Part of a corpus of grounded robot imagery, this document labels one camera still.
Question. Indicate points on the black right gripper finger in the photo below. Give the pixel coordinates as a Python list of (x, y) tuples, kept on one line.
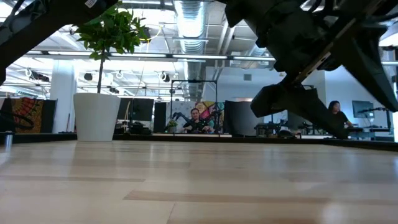
[(295, 102), (373, 77)]

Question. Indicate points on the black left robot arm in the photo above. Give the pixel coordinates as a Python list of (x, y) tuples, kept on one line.
[(46, 21)]

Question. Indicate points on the black background robot arm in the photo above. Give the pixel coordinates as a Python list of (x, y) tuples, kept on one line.
[(387, 118)]

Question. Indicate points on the dark computer monitor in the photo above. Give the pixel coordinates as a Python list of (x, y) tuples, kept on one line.
[(362, 109)]

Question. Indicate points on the person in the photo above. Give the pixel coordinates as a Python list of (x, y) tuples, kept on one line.
[(339, 113), (197, 124)]

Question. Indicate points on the grey round partition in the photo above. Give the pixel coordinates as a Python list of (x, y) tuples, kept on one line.
[(239, 121)]

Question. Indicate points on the colourful mural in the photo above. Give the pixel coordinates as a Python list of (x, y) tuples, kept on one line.
[(214, 109)]

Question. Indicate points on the small potted plant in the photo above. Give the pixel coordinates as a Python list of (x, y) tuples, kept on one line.
[(172, 124)]

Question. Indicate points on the black upright panel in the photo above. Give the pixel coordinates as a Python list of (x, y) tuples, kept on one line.
[(160, 116)]

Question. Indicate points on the black screen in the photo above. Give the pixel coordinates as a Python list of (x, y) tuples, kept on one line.
[(135, 109)]

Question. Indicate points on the green leafy plant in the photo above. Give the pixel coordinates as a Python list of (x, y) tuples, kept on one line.
[(109, 31)]

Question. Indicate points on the white plant pot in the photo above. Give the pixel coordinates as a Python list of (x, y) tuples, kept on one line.
[(96, 118)]

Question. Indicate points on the orange patterned cloth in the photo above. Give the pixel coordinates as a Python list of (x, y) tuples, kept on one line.
[(28, 115)]

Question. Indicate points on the small metal cylinder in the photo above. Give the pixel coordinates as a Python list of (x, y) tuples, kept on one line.
[(8, 140)]

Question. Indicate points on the black metal stand frame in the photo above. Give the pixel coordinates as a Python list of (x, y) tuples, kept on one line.
[(192, 81)]

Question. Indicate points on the silver ventilation duct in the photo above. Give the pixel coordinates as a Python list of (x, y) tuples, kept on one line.
[(189, 25)]

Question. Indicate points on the black aluminium table frame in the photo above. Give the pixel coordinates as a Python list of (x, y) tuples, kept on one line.
[(186, 138)]

